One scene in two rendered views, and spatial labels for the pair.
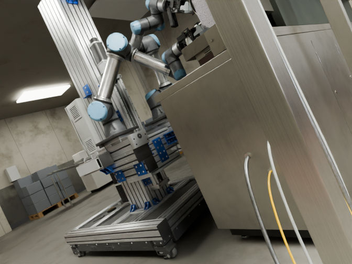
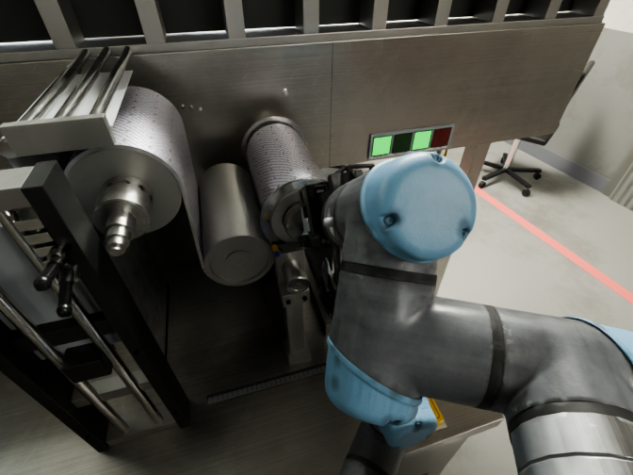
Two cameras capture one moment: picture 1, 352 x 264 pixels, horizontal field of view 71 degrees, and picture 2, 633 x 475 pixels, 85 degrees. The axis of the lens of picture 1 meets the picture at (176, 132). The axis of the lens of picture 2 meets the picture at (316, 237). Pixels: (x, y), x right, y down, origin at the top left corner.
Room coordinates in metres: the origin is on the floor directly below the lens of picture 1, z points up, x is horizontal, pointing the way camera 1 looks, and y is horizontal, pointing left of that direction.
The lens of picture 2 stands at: (1.76, -0.17, 1.60)
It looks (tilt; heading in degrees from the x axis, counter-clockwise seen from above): 41 degrees down; 207
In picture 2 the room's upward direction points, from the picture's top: straight up
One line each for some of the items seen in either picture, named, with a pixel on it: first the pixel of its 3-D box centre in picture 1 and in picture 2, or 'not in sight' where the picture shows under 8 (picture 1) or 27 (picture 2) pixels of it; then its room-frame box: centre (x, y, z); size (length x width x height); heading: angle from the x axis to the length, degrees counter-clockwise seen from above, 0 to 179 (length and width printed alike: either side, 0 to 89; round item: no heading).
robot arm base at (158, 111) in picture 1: (158, 111); not in sight; (2.05, 0.06, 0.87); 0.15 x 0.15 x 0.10
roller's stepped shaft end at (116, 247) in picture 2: not in sight; (119, 236); (1.59, -0.52, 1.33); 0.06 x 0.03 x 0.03; 44
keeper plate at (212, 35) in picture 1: (218, 39); not in sight; (1.04, -0.33, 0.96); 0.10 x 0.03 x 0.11; 44
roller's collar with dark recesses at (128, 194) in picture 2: not in sight; (124, 207); (1.55, -0.56, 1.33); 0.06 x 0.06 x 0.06; 44
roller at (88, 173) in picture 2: not in sight; (136, 154); (1.44, -0.67, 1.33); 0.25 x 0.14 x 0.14; 44
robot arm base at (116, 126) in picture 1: (113, 128); not in sight; (1.66, 0.37, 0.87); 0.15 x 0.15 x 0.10
